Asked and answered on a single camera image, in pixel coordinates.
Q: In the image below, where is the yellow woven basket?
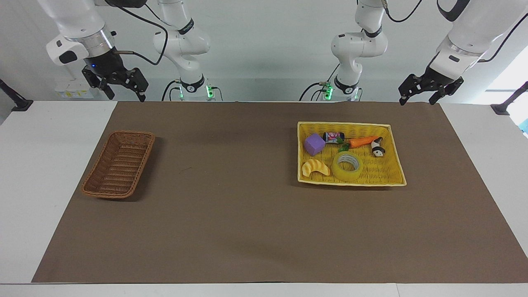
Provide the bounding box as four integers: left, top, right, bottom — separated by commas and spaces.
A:
297, 121, 408, 187

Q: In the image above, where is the yellow tape roll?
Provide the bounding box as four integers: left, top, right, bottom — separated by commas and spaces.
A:
331, 151, 363, 183

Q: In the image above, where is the black cable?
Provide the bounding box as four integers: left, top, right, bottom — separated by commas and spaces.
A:
299, 64, 341, 102
161, 80, 182, 102
382, 0, 424, 24
106, 0, 169, 66
478, 12, 528, 63

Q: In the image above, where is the brown wicker basket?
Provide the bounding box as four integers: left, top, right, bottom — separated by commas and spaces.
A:
81, 130, 156, 200

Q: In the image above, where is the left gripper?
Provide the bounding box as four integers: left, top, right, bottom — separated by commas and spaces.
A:
398, 65, 464, 106

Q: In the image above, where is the toy carrot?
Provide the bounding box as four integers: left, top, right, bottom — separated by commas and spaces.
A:
336, 135, 380, 152

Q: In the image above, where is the purple cube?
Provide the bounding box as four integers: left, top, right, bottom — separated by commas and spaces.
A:
304, 133, 326, 157

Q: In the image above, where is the black stand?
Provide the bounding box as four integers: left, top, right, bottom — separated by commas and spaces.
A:
0, 78, 34, 112
490, 81, 528, 116

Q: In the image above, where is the white power strip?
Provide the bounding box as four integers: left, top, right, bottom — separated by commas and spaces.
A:
54, 82, 94, 99

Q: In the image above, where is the panda figure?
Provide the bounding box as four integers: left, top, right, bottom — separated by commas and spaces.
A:
370, 138, 386, 158

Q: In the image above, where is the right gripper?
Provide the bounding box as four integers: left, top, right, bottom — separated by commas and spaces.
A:
81, 48, 149, 103

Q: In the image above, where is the toy croissant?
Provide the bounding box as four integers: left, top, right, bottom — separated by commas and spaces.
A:
302, 159, 331, 178

